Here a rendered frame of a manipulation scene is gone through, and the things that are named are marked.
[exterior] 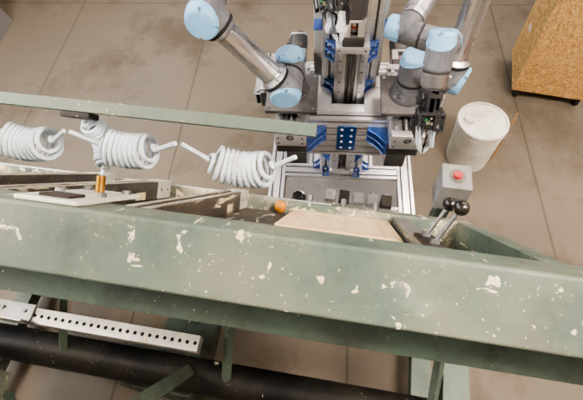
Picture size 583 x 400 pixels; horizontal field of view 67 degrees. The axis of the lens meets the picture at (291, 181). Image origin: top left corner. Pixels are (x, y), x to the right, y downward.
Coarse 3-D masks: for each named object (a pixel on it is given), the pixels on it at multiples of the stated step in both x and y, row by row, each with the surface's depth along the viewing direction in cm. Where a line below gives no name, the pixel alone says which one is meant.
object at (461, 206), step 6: (456, 204) 103; (462, 204) 102; (468, 204) 103; (456, 210) 103; (462, 210) 102; (468, 210) 103; (456, 216) 104; (450, 222) 104; (444, 228) 104; (438, 234) 105; (432, 240) 104; (438, 240) 104
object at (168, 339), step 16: (32, 320) 146; (48, 320) 146; (64, 320) 146; (80, 320) 146; (96, 320) 145; (96, 336) 146; (112, 336) 142; (128, 336) 142; (144, 336) 142; (160, 336) 142; (176, 336) 141; (192, 336) 141; (192, 352) 141
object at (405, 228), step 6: (396, 222) 162; (402, 222) 154; (408, 222) 156; (396, 228) 160; (402, 228) 146; (408, 228) 137; (414, 228) 139; (402, 234) 144; (408, 234) 131; (408, 240) 130; (414, 240) 119
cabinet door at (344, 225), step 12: (288, 216) 151; (300, 216) 155; (312, 216) 162; (324, 216) 167; (336, 216) 171; (348, 216) 174; (300, 228) 130; (312, 228) 129; (324, 228) 131; (336, 228) 134; (348, 228) 139; (360, 228) 143; (372, 228) 147; (384, 228) 148; (396, 240) 126
